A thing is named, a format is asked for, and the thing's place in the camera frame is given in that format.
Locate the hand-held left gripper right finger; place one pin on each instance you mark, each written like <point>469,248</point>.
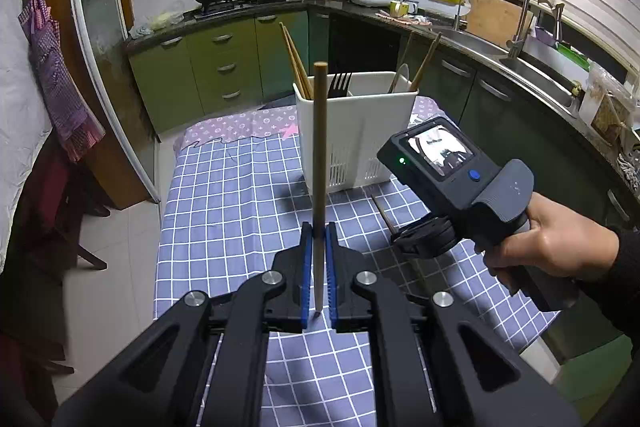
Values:
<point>332,287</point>

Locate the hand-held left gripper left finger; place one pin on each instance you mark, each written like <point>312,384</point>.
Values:
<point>306,287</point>

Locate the orange brown ribbed chopstick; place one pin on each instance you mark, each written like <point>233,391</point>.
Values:
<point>384,214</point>

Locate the white plastic utensil holder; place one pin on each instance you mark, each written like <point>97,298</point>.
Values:
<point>360,127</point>

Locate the brown round chopstick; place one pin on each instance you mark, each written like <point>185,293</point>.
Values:
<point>427,59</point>

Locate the dark olive brown chopstick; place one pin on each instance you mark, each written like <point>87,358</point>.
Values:
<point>319,157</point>

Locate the reddish brown chopstick red end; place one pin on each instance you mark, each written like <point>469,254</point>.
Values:
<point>405,52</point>

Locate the light wooden chopstick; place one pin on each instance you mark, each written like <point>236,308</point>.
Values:
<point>293,61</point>
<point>300,64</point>

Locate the person's right forearm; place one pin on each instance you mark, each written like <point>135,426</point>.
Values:
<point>625,277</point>

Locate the person's right hand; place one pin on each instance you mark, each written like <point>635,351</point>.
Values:
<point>560,247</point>

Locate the white spoon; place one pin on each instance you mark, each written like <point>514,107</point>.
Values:
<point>402,77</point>

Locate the blue checkered tablecloth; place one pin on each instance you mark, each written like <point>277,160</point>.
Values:
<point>225,207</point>

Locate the steel kitchen sink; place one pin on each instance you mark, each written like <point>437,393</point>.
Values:
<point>525,72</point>

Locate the black fork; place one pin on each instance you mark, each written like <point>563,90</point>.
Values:
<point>340,84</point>

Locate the pink dish cloth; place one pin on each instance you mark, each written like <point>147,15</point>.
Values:
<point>405,19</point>

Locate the wooden cutting board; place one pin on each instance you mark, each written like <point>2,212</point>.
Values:
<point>500,19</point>

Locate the tall steel faucet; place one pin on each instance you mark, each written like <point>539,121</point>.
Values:
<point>520,27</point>

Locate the clear plastic food bags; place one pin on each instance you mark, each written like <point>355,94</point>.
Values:
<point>607,102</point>

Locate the small steel faucet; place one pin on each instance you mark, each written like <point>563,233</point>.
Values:
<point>456,2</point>

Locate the purple patterned cloth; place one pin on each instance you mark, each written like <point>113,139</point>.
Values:
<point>240,124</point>

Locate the yellow mug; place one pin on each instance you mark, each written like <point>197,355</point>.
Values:
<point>398,8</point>

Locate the black kitchen countertop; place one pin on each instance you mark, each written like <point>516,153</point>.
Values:
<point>340,7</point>

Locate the light green base cabinets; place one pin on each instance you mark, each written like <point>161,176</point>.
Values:
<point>170,82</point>

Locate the dark red wooden chair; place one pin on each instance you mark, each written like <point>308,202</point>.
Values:
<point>55,217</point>

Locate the gas stove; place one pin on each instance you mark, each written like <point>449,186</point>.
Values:
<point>240,3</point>

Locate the glass sliding door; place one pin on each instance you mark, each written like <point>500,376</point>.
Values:
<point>100,32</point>

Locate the white crinkled sheet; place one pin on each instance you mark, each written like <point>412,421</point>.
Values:
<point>20,107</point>

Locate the purple checked apron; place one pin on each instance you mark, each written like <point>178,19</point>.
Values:
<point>50,57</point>

